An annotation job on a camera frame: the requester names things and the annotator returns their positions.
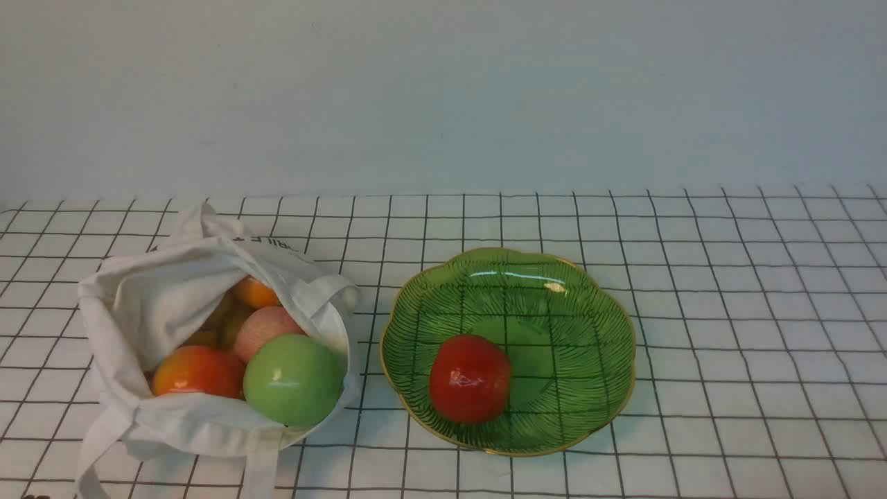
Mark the red apple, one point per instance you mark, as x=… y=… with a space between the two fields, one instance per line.
x=470 y=380

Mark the white cloth tote bag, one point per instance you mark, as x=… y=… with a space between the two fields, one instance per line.
x=138 y=309

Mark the green leaf-pattern plate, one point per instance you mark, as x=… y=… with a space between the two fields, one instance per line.
x=570 y=345

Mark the small orange fruit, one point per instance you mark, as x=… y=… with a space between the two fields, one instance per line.
x=253 y=293

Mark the pink peach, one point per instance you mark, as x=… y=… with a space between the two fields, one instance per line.
x=260 y=327

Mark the yellow banana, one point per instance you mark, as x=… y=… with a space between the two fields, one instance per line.
x=222 y=327

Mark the orange-red tomato fruit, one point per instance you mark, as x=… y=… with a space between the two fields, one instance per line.
x=199 y=369

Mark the green apple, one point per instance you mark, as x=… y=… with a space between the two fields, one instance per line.
x=294 y=380

